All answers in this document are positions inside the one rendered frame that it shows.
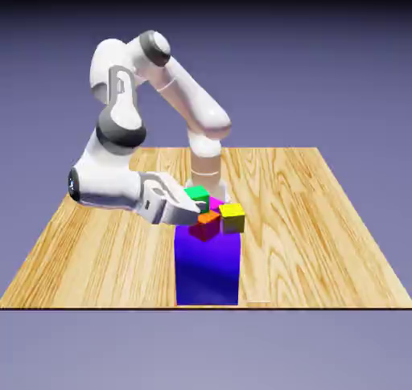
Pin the small magenta cube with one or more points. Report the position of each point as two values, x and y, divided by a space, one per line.
215 202

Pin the small yellow cube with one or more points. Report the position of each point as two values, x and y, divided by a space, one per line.
232 216

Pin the large blue box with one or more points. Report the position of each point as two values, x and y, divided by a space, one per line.
207 267

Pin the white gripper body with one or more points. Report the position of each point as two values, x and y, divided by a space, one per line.
180 211

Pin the small orange cube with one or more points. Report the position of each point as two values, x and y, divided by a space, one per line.
206 227

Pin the small green cube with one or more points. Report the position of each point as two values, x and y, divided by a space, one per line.
194 192

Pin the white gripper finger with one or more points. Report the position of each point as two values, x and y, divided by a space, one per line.
202 206

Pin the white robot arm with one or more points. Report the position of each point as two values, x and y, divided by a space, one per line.
119 184

